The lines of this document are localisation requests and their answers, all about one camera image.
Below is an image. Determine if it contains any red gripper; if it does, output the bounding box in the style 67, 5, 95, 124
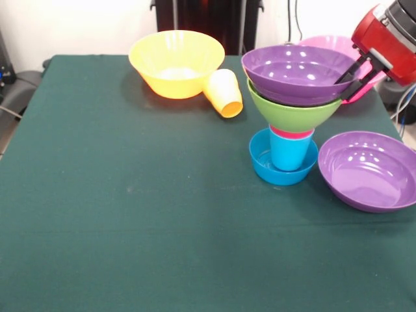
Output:
333, 3, 416, 102

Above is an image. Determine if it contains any pink bowl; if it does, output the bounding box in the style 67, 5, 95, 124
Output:
297, 35, 387, 105

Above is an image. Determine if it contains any purple bowl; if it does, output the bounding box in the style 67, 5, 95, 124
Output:
317, 131, 416, 214
240, 44, 362, 107

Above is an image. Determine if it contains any green bowl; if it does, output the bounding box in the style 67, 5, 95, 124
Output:
246, 78, 343, 133

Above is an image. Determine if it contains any red cup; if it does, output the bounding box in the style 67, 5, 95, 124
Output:
269, 125, 315, 140

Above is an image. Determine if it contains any blue cup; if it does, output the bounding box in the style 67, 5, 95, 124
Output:
268, 128, 315, 172

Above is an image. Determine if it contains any blue bowl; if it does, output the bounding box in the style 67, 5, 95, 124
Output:
249, 127, 319, 187

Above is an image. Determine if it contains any orange cup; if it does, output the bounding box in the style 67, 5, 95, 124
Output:
203, 68, 244, 118

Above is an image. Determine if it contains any orange bowl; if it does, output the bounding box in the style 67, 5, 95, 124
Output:
128, 29, 226, 99

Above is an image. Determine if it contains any black computer tower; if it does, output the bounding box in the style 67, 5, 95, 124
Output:
0, 29, 17, 95

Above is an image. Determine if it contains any black knobbed device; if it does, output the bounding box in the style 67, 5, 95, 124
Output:
378, 76, 416, 110

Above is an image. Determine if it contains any dark green tablecloth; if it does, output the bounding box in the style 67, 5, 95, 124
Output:
0, 54, 416, 312

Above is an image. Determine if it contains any grey cable bundle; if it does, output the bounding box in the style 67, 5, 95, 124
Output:
389, 83, 416, 153

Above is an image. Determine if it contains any black wall cable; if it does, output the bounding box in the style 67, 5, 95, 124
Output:
294, 0, 306, 45

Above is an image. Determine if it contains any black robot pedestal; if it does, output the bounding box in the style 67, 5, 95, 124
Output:
155, 0, 264, 56

